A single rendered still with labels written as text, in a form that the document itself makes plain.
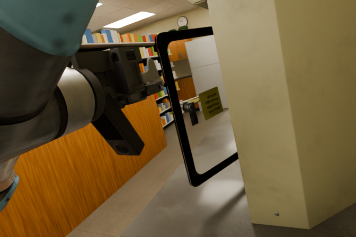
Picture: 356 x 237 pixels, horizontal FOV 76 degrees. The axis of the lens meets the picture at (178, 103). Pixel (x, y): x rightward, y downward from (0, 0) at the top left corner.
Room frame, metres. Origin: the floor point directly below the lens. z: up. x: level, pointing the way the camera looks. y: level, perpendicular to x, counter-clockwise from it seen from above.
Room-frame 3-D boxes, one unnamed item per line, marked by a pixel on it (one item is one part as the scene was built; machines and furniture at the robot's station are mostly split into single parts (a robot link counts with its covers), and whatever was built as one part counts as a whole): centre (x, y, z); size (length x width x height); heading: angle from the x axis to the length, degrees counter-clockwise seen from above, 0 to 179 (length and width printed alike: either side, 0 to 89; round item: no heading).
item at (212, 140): (0.63, -0.11, 1.19); 0.30 x 0.01 x 0.40; 125
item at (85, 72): (0.33, 0.09, 1.31); 0.12 x 0.08 x 0.09; 153
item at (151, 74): (0.42, 0.03, 1.30); 0.09 x 0.03 x 0.06; 153
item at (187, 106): (0.56, -0.03, 1.18); 0.02 x 0.02 x 0.06; 35
